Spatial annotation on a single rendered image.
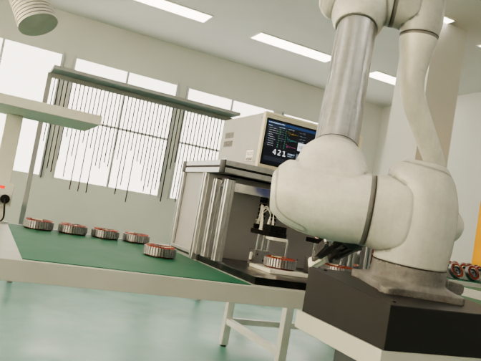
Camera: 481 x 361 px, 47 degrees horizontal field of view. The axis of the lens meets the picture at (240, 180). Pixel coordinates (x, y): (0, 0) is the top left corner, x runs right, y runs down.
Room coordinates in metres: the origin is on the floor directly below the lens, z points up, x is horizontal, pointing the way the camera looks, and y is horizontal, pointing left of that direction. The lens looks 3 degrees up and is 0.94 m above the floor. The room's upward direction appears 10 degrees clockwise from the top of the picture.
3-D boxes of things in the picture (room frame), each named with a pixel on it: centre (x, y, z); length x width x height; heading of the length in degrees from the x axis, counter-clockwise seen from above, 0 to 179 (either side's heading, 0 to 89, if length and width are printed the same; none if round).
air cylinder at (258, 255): (2.00, -0.12, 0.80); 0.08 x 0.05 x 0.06; 115
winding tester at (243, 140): (2.22, -0.17, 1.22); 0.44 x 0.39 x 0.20; 115
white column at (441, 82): (5.93, -1.83, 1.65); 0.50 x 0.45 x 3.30; 25
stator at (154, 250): (1.89, 0.23, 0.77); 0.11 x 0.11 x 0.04
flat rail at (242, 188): (2.01, -0.25, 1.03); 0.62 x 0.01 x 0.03; 115
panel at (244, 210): (2.15, -0.18, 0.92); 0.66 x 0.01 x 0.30; 115
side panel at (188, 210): (2.15, 0.17, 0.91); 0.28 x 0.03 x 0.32; 25
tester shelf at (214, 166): (2.21, -0.16, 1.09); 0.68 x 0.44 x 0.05; 115
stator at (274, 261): (1.87, -0.18, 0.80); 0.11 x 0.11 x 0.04
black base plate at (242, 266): (1.93, -0.28, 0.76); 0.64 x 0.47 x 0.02; 115
